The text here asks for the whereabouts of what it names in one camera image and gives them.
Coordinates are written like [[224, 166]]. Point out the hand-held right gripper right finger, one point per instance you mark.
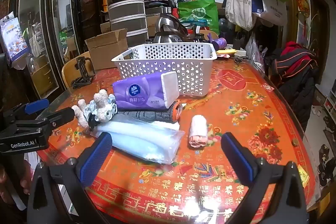
[[237, 161]]

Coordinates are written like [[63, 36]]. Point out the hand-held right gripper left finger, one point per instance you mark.
[[95, 158]]

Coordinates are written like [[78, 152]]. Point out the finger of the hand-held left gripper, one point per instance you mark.
[[60, 116], [36, 106]]

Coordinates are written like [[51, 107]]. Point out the beige plush toy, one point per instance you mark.
[[101, 99]]

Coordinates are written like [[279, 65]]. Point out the grey work glove orange cuff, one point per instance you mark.
[[152, 116]]

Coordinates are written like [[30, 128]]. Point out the purple tissue pack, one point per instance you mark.
[[139, 92]]

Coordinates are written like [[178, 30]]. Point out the white perforated plastic basket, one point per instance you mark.
[[189, 74]]

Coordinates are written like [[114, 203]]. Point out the person's left hand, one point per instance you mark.
[[25, 182]]

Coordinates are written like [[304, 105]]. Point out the wooden chair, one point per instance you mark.
[[69, 71], [212, 34]]

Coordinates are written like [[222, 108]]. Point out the pink rolled towel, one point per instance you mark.
[[198, 130]]

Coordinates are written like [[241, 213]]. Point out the black folding stand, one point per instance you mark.
[[84, 69]]

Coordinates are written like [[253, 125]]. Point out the clear packet of blue pads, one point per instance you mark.
[[147, 140]]

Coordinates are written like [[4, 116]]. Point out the red printed tablecloth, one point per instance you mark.
[[236, 98]]

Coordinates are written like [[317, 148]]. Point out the blue printed poster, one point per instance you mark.
[[13, 37]]

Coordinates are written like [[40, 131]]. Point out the brown cardboard box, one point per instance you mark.
[[105, 53]]

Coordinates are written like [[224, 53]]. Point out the white foam block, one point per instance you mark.
[[169, 87]]

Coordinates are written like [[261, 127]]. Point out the clear plastic bag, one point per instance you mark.
[[254, 53]]

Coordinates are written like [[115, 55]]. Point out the yellow cloth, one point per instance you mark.
[[225, 51]]

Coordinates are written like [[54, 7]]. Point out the dark cabinet with glass doors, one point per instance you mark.
[[78, 3]]

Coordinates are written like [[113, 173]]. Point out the red and black jacket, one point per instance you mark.
[[296, 61]]

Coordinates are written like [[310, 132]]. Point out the purple cup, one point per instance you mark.
[[220, 43]]

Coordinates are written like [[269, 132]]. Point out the white stacked drawer tower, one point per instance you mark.
[[126, 14]]

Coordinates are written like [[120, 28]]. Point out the stainless steel kettle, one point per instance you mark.
[[168, 24]]

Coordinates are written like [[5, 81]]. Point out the green shopping bag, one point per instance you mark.
[[199, 14]]

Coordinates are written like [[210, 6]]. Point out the white hanging bag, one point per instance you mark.
[[273, 8]]

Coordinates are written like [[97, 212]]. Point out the wall poster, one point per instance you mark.
[[303, 6]]

